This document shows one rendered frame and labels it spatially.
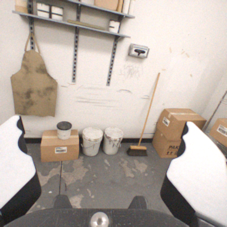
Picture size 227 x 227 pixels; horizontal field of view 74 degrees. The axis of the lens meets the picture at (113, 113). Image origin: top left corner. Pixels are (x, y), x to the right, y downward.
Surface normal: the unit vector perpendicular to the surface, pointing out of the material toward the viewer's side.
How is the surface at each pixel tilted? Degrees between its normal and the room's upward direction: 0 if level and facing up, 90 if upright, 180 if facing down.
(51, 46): 90
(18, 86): 88
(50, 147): 89
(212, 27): 90
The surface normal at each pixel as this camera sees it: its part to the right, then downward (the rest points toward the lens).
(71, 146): 0.31, 0.47
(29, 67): 0.54, 0.46
